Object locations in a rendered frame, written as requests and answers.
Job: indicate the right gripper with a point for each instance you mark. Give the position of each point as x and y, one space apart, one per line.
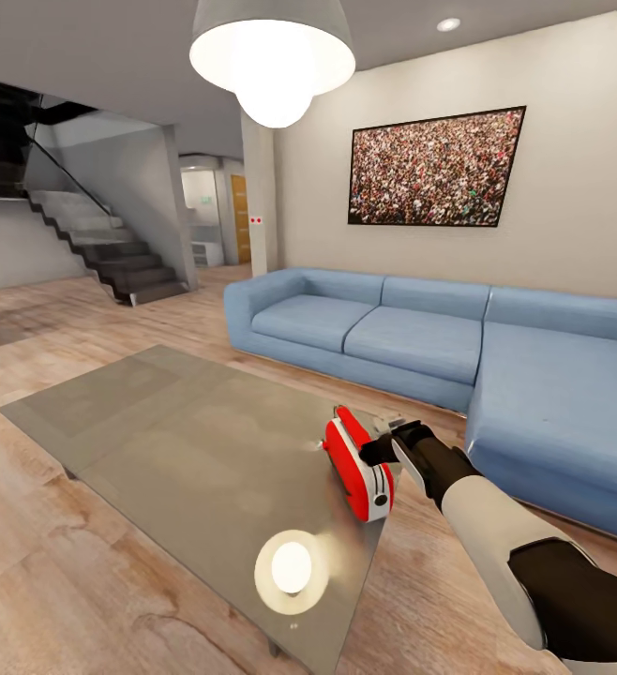
374 452

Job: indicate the stairs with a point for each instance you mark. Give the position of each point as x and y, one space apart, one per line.
111 254

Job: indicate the coffee table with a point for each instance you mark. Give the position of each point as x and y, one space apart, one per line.
225 471

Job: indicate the door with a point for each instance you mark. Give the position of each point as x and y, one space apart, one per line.
241 220

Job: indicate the sofa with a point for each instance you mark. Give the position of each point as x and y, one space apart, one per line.
533 372

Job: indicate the room light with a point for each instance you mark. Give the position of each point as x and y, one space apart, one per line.
323 22

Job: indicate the radio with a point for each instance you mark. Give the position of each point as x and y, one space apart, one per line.
370 490

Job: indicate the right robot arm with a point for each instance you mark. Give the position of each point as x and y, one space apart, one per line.
550 590

